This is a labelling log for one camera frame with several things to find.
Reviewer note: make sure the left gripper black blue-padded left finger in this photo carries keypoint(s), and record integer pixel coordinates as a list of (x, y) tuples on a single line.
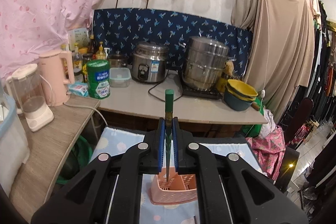
[(161, 132)]

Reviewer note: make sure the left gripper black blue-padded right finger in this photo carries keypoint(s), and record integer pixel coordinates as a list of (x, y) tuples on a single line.
[(175, 131)]

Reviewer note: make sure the green chopstick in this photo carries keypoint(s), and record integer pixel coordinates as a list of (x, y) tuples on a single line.
[(169, 100)]

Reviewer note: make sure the black induction cooker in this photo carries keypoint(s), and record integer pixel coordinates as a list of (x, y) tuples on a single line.
[(211, 94)]

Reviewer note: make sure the pink perforated utensil basket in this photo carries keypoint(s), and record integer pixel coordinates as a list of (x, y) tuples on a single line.
[(178, 190)]

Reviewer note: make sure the light blue patterned cloth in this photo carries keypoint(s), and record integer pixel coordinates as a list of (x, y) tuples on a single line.
[(115, 141)]

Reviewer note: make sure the clear plastic food container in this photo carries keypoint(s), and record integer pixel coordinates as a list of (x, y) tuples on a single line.
[(119, 77)]

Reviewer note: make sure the yellow and teal stacked bowls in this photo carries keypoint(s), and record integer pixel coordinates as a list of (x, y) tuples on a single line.
[(238, 95)]

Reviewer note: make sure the silver rice cooker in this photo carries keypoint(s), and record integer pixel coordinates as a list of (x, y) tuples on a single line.
[(149, 62)]

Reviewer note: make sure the stainless steel steamer pot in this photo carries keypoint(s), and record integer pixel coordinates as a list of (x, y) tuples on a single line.
[(205, 60)]

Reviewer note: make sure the small glass-lidded pot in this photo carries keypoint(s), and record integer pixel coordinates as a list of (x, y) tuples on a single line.
[(117, 60)]

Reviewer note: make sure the green stacked tins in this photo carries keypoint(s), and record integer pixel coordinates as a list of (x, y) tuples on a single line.
[(98, 79)]

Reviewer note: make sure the blue tissue pack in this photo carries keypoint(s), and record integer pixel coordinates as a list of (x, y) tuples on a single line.
[(79, 89)]

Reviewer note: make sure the pink floral fabric bundle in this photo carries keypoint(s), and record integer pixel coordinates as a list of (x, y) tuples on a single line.
[(269, 146)]

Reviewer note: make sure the yellow oil bottle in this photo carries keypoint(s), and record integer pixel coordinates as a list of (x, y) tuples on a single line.
[(100, 54)]

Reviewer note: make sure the pink electric kettle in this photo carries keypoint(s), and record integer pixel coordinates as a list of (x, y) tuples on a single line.
[(57, 73)]

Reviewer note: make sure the blue leaf-print cloth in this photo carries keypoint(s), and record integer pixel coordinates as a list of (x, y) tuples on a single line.
[(122, 29)]

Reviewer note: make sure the beige hanging cloth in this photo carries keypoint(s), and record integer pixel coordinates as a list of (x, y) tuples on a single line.
[(282, 52)]

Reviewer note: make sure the white blender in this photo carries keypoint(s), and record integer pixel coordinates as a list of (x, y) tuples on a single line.
[(25, 84)]

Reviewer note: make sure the translucent blue-rimmed storage bin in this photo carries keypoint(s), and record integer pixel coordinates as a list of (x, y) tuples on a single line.
[(14, 147)]

